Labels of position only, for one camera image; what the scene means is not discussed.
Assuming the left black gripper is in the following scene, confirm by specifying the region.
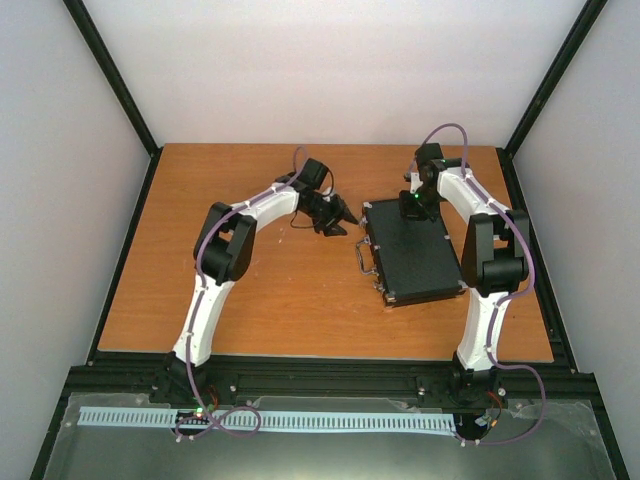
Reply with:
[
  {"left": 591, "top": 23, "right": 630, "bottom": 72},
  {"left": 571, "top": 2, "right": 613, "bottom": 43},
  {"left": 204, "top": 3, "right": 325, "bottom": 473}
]
[{"left": 302, "top": 195, "right": 359, "bottom": 238}]

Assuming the black poker set case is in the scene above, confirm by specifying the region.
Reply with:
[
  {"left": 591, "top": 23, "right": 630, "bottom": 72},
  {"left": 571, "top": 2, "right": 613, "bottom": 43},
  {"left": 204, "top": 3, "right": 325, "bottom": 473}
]
[{"left": 355, "top": 199, "right": 466, "bottom": 308}]

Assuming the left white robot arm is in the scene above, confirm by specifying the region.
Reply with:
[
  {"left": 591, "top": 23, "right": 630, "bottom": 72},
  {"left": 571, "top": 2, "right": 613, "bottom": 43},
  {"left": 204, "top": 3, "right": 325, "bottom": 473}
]
[{"left": 172, "top": 158, "right": 358, "bottom": 403}]

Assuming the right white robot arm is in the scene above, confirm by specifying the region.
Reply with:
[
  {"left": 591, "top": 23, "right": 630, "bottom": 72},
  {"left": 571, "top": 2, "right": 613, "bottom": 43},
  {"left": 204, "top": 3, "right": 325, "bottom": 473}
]
[{"left": 399, "top": 143, "right": 534, "bottom": 405}]

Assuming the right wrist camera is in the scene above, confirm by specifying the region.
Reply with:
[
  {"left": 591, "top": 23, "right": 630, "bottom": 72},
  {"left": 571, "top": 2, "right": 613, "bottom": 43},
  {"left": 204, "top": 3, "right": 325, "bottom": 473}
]
[{"left": 403, "top": 171, "right": 422, "bottom": 183}]

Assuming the black aluminium base frame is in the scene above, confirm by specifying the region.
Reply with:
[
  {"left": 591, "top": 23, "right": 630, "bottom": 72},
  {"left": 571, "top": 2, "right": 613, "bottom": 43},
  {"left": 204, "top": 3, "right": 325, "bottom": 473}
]
[{"left": 29, "top": 352, "right": 631, "bottom": 480}]

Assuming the light blue cable duct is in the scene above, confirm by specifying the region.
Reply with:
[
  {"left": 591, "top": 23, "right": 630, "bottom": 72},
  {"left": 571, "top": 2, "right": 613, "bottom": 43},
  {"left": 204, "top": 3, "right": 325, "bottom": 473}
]
[{"left": 77, "top": 406, "right": 456, "bottom": 436}]

